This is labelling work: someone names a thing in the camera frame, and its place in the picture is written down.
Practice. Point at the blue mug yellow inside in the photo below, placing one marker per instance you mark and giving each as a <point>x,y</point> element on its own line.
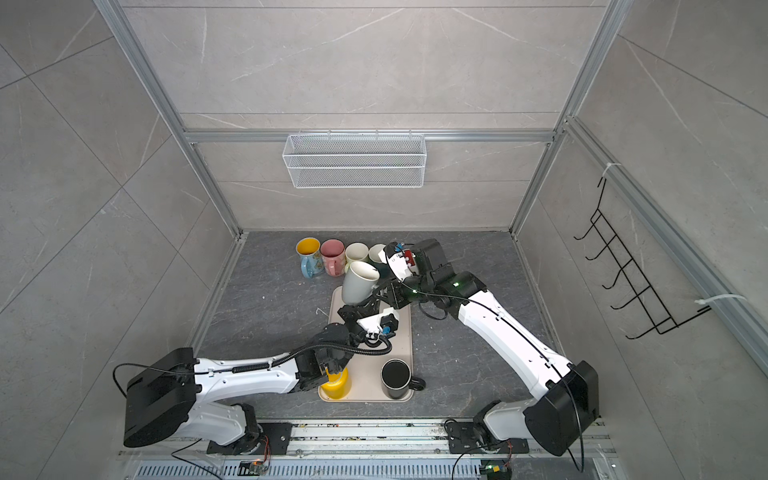
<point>311,262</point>

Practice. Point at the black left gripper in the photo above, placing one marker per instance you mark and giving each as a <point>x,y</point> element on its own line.
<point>361,310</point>

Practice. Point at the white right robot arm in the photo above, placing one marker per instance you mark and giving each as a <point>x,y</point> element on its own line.
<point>564,398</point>

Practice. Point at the dark green mug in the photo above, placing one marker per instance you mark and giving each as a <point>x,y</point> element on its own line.
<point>375,254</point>

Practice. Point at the black mug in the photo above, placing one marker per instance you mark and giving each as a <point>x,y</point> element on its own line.
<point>397,379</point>

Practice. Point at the beige plastic tray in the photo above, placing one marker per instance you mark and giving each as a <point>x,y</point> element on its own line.
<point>365,371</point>

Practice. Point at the black wire hook rack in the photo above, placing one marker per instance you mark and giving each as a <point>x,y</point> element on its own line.
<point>630,273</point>

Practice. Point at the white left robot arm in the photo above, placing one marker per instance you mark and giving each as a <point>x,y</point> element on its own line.
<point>183,395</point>

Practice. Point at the light green mug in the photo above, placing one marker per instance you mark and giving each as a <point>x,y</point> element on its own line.
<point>356,251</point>

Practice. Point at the pink ghost print mug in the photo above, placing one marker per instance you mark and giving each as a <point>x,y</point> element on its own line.
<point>333,255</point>

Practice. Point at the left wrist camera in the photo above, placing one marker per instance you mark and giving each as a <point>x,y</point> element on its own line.
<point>384,323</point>

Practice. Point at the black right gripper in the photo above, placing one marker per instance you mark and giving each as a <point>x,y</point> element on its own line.
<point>394,287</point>

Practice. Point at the grey mug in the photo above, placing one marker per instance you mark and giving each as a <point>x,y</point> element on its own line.
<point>359,282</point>

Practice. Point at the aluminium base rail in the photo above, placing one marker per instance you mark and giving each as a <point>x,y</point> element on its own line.
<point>421,448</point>

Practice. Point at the white wire mesh basket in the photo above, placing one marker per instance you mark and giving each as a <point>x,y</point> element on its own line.
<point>366,160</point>

